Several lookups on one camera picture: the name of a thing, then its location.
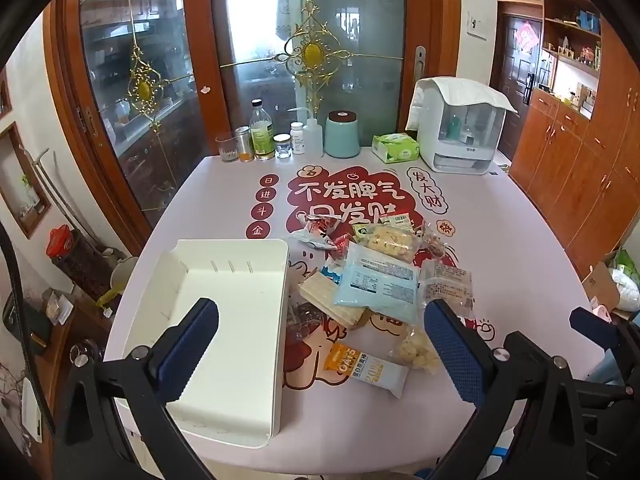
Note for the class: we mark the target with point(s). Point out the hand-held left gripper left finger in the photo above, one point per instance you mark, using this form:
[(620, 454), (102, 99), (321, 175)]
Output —
[(192, 345)]

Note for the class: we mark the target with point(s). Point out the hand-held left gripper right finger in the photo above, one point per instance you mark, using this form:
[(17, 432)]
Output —
[(450, 350)]

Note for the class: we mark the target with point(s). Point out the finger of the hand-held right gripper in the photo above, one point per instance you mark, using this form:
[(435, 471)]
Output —
[(592, 327)]

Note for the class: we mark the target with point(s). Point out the clear packet of white puffs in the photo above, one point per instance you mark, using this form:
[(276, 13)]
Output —
[(415, 352)]

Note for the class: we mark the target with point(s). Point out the clear packet with text label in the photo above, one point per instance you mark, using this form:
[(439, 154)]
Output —
[(445, 285)]

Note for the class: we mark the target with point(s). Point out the orange and white bar packet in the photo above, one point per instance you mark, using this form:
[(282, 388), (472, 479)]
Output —
[(367, 367)]

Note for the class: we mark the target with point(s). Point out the white plastic tray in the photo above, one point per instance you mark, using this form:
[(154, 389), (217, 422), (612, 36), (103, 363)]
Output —
[(235, 270)]

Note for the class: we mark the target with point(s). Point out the large pale blue packet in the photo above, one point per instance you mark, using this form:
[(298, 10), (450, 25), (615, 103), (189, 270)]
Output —
[(375, 280)]

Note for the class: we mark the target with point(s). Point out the red brown clear wrapper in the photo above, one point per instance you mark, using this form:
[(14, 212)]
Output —
[(435, 245)]

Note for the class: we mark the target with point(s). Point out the clear packet of dark snack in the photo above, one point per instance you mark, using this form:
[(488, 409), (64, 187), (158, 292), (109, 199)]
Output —
[(302, 319)]

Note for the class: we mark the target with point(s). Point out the clear packet of yellow puffs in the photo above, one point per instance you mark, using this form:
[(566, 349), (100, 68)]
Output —
[(392, 243)]

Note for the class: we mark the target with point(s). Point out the beige wafer packet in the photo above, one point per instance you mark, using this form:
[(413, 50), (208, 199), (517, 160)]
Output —
[(330, 302)]

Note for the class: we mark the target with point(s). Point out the small blue white packet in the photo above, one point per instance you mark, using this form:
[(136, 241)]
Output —
[(330, 275)]

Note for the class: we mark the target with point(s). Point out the small red packet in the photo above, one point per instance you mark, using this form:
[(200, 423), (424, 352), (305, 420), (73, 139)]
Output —
[(342, 248)]

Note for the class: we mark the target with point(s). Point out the green label snack packet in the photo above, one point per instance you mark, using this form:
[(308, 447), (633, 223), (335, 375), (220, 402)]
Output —
[(362, 230)]

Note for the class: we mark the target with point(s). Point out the red and white snack packet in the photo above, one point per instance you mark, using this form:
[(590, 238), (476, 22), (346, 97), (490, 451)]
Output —
[(315, 232)]

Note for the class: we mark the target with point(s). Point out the cardboard box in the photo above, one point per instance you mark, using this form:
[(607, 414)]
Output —
[(600, 285)]

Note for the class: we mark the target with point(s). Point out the white plastic bag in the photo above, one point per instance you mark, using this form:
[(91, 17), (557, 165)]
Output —
[(627, 285)]

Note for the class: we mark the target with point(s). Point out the pale yellow pitcher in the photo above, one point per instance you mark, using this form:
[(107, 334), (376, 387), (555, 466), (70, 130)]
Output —
[(120, 280)]

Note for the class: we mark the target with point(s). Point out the jar with red lid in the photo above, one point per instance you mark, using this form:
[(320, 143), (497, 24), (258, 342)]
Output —
[(75, 260)]

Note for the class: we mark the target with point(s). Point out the printed pink tablecloth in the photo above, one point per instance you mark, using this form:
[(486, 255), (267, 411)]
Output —
[(225, 200)]

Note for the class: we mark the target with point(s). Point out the wooden cabinet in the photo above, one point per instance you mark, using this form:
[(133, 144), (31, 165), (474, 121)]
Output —
[(575, 170)]

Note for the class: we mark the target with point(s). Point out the drinking glass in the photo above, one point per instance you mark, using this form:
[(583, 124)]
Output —
[(227, 149)]

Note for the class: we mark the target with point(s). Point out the white countertop appliance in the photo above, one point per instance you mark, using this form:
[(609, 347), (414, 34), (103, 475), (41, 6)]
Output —
[(462, 150)]

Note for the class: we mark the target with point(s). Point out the small metal tin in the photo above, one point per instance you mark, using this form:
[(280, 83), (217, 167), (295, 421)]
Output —
[(244, 142)]

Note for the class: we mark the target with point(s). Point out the green tissue pack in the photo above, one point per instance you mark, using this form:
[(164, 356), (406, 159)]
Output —
[(395, 147)]

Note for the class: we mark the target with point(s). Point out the small glass jar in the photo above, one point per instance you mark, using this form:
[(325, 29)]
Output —
[(283, 147)]

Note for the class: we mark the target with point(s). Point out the glass bottle with green label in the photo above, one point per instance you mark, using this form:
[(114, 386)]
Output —
[(261, 135)]

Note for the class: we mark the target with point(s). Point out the white pill bottle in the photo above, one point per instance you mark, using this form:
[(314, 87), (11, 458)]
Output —
[(298, 138)]

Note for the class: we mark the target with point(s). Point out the teal canister with brown lid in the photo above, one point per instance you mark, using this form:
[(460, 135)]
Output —
[(343, 135)]

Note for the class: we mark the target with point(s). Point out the white squeeze bottle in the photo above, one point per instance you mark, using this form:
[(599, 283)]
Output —
[(314, 137)]

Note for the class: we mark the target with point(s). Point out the wood framed glass door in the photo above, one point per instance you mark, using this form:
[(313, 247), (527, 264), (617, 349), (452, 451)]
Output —
[(250, 35), (125, 110)]

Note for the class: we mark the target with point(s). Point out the white towel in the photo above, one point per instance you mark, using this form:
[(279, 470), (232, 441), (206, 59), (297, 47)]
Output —
[(465, 92)]

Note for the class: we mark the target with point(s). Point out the brown entry door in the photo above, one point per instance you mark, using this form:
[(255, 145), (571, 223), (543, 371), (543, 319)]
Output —
[(517, 80)]

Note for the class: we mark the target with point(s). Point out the wooden shelf unit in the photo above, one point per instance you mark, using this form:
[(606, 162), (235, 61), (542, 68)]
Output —
[(570, 35)]

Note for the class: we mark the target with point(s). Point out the red door decoration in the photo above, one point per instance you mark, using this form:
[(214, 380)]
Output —
[(527, 36)]

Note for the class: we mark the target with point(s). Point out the wooden picture frame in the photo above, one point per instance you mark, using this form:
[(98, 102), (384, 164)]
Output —
[(25, 185)]

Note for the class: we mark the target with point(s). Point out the white wall switch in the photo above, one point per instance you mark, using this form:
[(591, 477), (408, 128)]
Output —
[(476, 24)]

